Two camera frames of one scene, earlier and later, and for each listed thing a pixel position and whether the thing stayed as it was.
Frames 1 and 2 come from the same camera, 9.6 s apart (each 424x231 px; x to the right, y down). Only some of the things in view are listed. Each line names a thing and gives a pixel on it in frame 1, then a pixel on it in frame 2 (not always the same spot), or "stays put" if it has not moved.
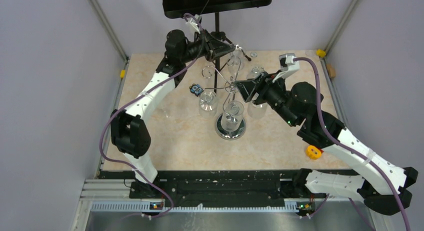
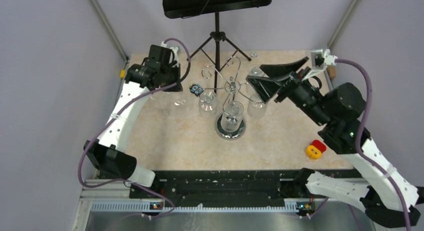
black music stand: [175, 4] stays put
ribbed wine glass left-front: [208, 103] stays put
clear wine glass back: [235, 66] to [180, 99]
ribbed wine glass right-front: [256, 111] stays put
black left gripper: [214, 47] to [176, 87]
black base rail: [203, 185] stays put
